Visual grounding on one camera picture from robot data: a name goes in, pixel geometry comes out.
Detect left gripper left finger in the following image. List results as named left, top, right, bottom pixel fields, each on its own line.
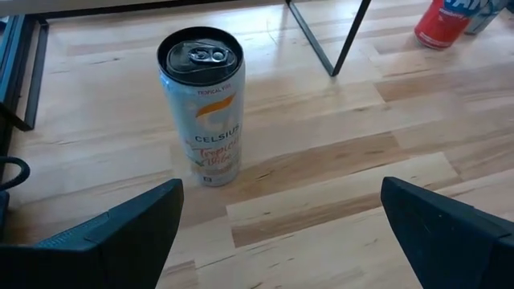
left=0, top=179, right=185, bottom=289

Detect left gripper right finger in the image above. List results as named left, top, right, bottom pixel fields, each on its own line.
left=380, top=176, right=514, bottom=289

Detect Celsius Arctic Vibe can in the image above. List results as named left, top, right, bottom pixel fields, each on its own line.
left=464, top=0, right=511, bottom=36

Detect Celsius Tropical Vibe can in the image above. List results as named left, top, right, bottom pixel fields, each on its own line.
left=156, top=26, right=247, bottom=188

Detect wooden shelf black metal legs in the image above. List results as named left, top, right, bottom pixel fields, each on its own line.
left=0, top=0, right=373, bottom=132

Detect red Fanta can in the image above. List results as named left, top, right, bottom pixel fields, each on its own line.
left=414, top=0, right=489, bottom=50

